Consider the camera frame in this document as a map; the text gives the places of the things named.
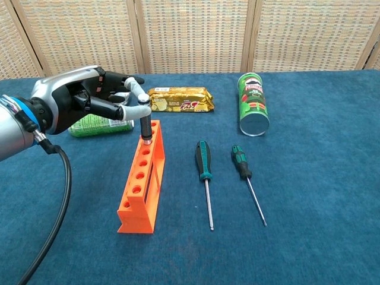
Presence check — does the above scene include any wicker folding screen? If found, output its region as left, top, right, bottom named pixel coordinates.
left=0, top=0, right=380, bottom=80

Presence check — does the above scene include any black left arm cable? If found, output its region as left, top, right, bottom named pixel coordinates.
left=17, top=130, right=72, bottom=285

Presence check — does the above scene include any slim green black screwdriver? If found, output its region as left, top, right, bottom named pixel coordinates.
left=230, top=144, right=268, bottom=227

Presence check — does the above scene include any gold biscuit pack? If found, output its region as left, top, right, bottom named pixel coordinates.
left=147, top=86, right=215, bottom=113

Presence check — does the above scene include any large teal black screwdriver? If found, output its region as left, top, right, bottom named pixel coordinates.
left=195, top=140, right=215, bottom=232

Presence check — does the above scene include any green Pringles can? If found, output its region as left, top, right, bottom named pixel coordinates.
left=237, top=72, right=270, bottom=137

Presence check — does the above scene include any blue table cloth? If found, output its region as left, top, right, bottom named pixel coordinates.
left=0, top=69, right=380, bottom=285

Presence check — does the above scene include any orange screwdriver holder rack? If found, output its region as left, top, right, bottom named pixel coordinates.
left=117, top=119, right=166, bottom=235

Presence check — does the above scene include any green drink can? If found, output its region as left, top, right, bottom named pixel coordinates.
left=68, top=114, right=135, bottom=138

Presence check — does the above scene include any small black screwdriver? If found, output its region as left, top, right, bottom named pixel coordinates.
left=139, top=96, right=153, bottom=147

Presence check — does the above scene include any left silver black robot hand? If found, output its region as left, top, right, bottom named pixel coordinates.
left=30, top=65, right=153, bottom=136

